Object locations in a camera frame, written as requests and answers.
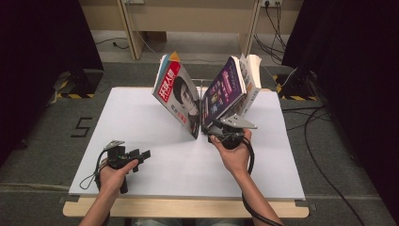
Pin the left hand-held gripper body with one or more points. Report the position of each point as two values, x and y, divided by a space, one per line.
117 157

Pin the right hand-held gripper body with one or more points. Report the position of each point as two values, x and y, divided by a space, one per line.
236 122

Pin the purple magazine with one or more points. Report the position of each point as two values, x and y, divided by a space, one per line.
222 91

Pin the white book with picture grid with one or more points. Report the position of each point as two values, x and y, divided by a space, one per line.
252 81

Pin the clear acrylic book rack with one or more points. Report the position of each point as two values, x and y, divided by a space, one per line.
200 85

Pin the dark brown magazine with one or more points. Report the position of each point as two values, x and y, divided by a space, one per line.
180 94

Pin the person's left hand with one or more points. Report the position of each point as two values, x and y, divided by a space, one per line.
113 182

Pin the person's right hand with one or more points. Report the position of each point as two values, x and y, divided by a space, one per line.
236 160

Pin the black stand base striped tape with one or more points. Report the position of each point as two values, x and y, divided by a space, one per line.
81 83
298 86

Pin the beige wooden desk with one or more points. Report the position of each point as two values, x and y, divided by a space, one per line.
194 15

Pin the black curtain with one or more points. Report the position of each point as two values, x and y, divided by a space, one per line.
354 78
40 62

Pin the white wall socket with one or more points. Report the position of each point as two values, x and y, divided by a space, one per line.
271 2

